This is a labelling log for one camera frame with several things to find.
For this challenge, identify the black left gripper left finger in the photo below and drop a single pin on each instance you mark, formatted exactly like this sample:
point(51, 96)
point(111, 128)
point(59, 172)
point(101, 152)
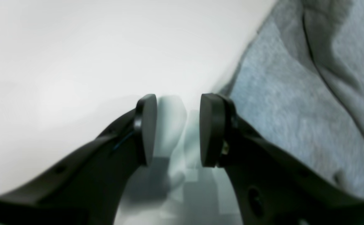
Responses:
point(86, 186)

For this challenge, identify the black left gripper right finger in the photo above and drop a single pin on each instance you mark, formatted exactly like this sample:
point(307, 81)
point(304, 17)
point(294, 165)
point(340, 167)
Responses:
point(271, 186)

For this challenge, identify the grey T-shirt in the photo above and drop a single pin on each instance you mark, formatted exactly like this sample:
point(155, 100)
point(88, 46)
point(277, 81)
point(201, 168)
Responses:
point(300, 84)

